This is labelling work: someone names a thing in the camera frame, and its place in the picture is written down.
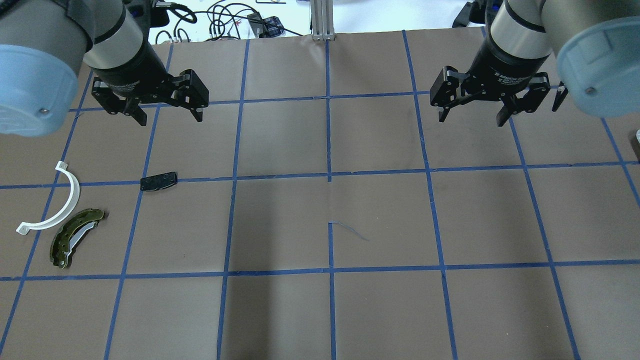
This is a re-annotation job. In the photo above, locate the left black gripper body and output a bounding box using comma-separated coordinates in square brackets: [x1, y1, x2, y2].
[91, 47, 173, 104]

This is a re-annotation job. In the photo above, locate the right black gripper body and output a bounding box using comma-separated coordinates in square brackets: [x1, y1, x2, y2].
[465, 42, 549, 101]

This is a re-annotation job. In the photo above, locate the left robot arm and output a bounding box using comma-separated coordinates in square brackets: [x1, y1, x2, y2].
[0, 0, 210, 137]

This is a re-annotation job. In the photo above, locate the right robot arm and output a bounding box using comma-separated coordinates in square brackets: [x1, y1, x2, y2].
[429, 0, 640, 126]

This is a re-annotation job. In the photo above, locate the black power adapter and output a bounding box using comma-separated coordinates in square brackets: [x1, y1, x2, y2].
[451, 0, 488, 28]

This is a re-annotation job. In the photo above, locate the black brake pad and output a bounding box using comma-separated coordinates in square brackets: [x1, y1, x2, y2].
[139, 171, 178, 192]

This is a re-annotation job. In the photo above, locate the green brake shoe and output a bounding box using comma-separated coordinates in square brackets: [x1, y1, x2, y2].
[49, 208, 106, 269]

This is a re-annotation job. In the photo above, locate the brown mat with blue grid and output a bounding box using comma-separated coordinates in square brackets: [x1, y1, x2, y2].
[1, 28, 639, 360]

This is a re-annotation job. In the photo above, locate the black cable bundle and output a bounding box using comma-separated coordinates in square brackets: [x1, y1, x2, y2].
[155, 0, 301, 45]

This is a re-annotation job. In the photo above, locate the aluminium frame post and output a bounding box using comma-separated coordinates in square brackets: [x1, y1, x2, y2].
[309, 0, 336, 41]

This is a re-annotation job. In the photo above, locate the white curved plastic bracket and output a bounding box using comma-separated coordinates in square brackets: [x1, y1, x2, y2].
[16, 161, 81, 236]

